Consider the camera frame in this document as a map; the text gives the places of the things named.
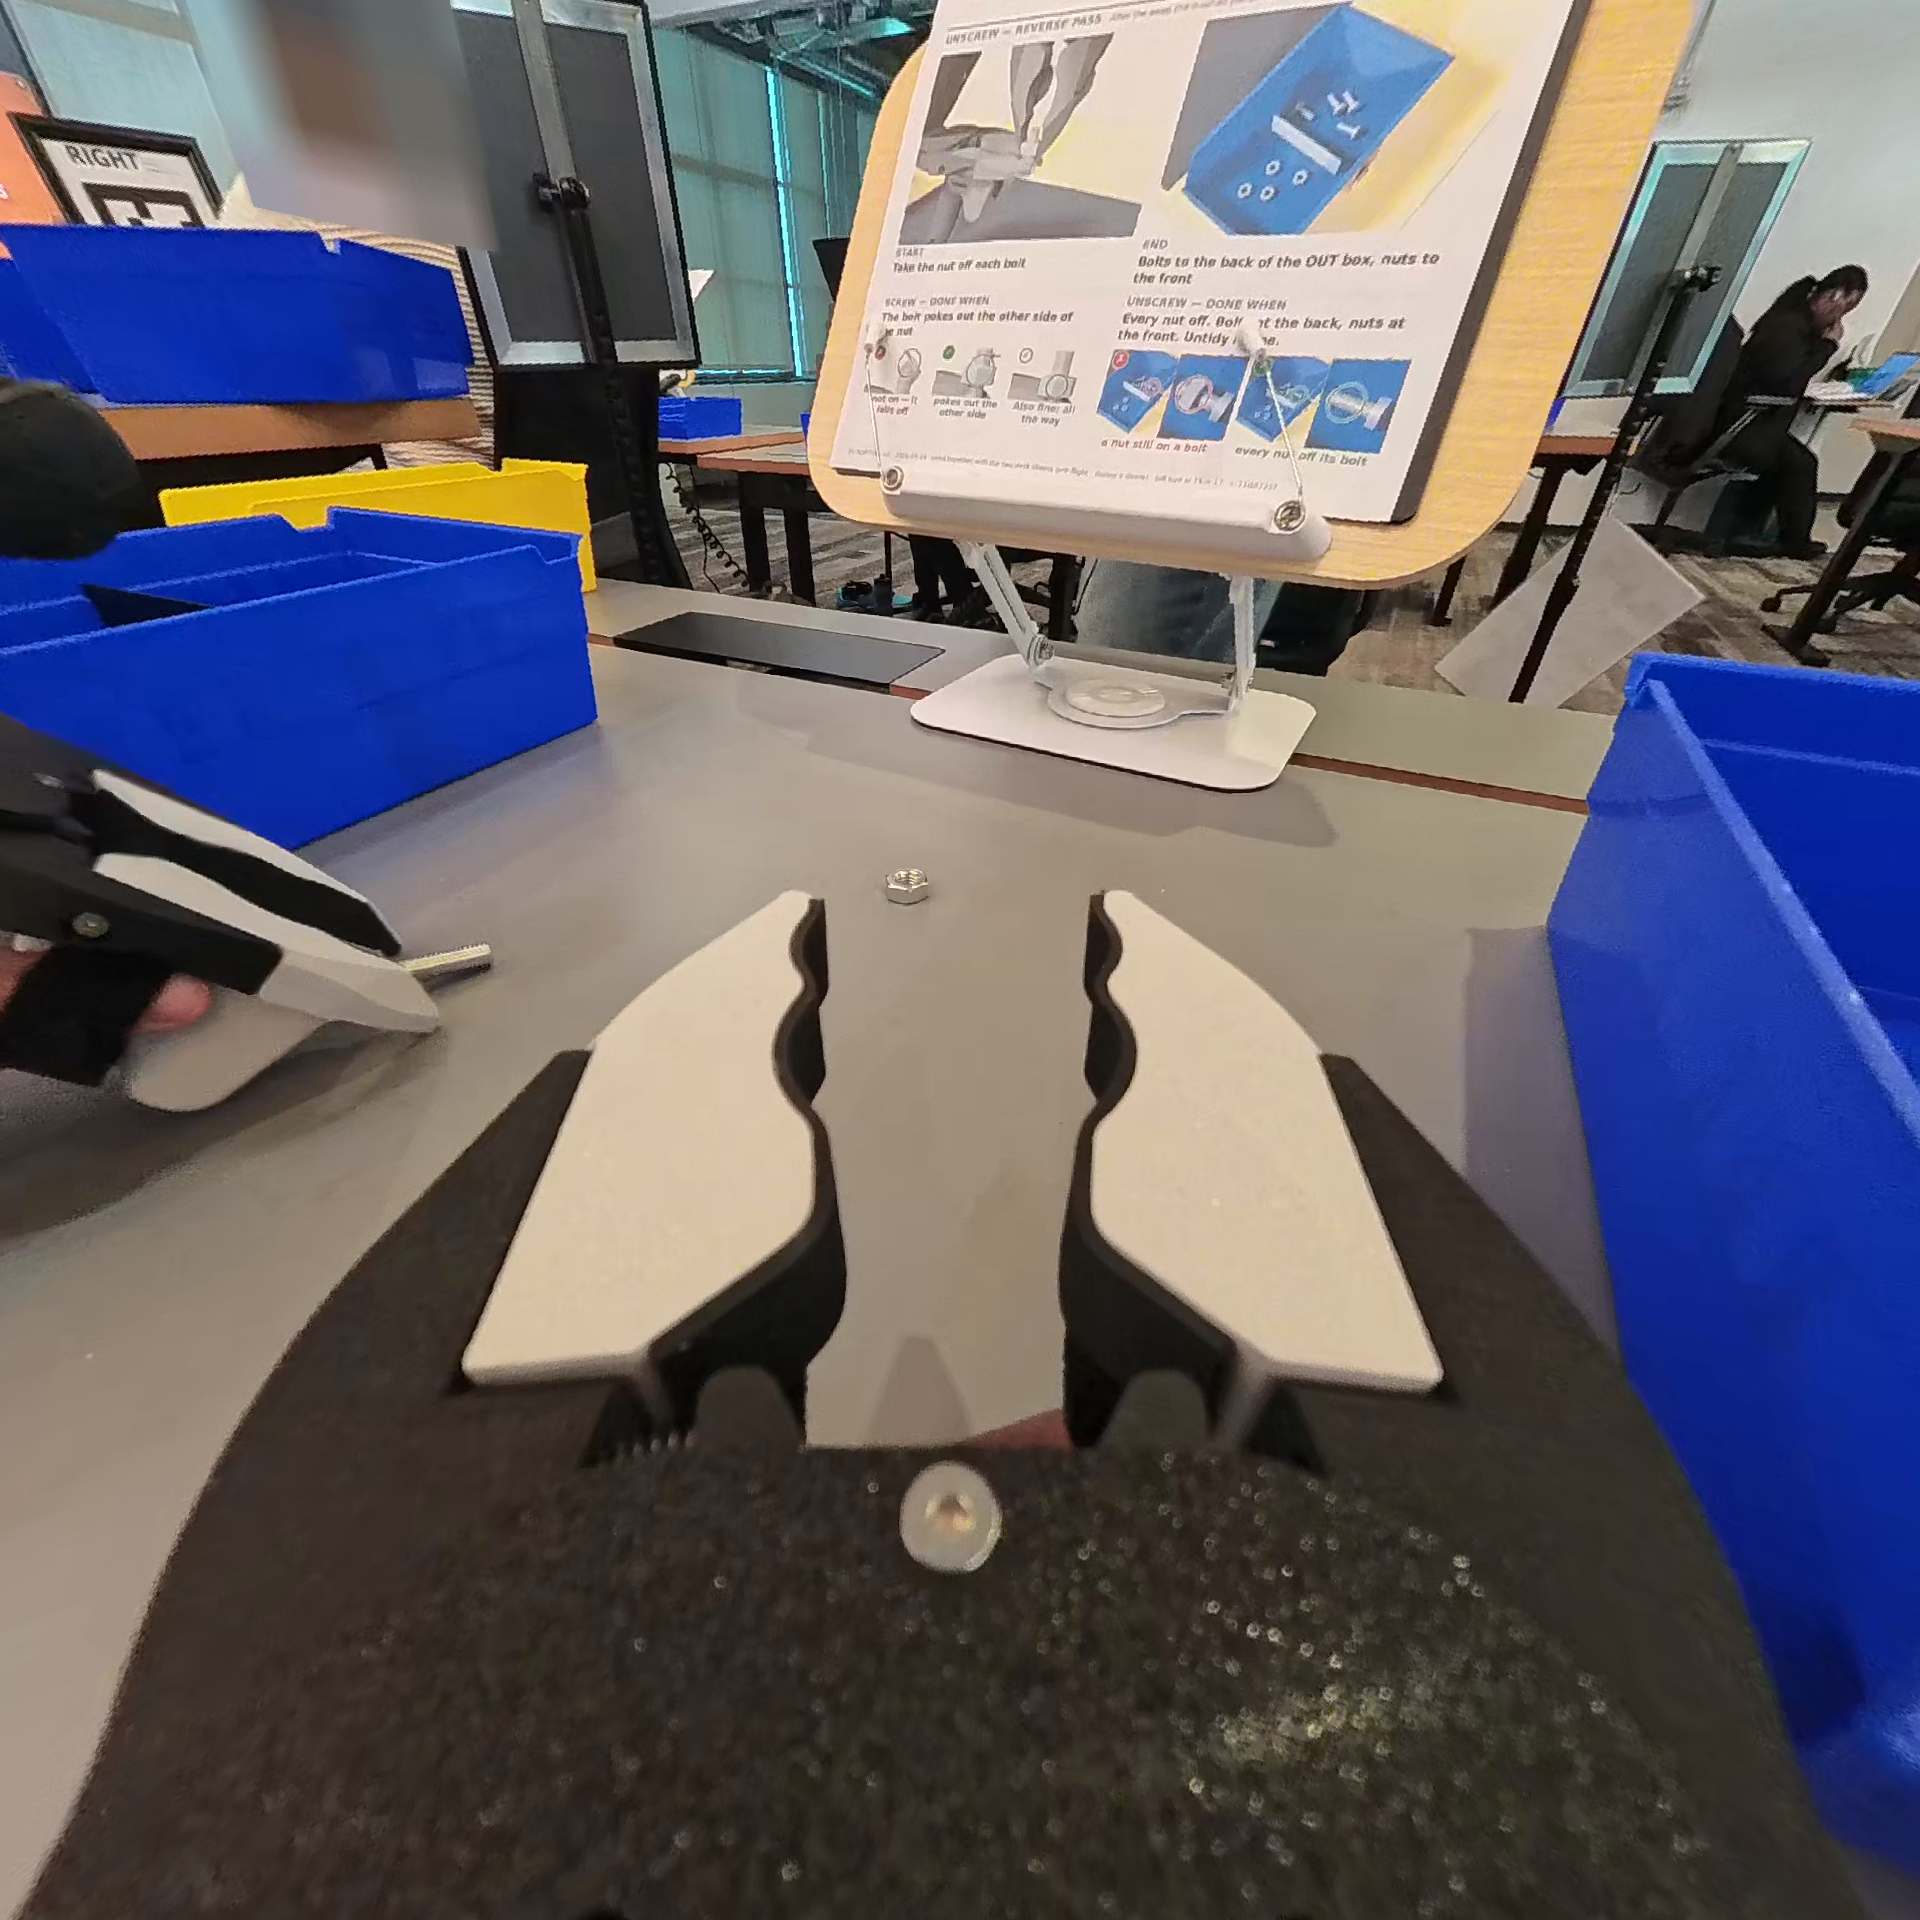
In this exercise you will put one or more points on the blue bin with black divider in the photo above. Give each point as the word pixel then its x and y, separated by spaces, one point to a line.
pixel 331 675

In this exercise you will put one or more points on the black flat pad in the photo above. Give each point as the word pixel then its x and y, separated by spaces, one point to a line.
pixel 780 650

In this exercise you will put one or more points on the blue plastic bin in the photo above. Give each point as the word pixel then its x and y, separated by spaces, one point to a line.
pixel 1772 1201
pixel 241 315

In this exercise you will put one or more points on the steel hex nut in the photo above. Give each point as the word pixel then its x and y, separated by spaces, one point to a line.
pixel 903 885

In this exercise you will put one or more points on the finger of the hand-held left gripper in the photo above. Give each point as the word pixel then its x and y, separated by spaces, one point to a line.
pixel 256 876
pixel 299 1027

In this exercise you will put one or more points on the person's left hand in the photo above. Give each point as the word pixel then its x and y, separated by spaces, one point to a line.
pixel 92 991

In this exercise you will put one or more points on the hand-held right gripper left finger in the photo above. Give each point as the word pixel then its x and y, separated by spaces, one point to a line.
pixel 660 1170

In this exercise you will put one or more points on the yellow plastic bin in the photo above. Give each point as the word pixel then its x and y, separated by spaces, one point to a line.
pixel 451 496

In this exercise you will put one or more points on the wooden rear table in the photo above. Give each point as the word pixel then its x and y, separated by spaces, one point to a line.
pixel 299 433

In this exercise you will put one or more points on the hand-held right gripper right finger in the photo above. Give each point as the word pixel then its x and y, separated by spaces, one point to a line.
pixel 1247 1170

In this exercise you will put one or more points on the black monitor on stand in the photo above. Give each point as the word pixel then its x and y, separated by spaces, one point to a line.
pixel 585 181

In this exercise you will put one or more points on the instruction board on white stand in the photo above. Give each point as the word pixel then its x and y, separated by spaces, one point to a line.
pixel 1260 271

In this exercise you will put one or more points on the steel hex bolt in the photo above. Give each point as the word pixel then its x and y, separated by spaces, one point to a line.
pixel 451 963

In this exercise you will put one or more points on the printed tag sign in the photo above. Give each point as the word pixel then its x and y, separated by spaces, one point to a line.
pixel 122 175

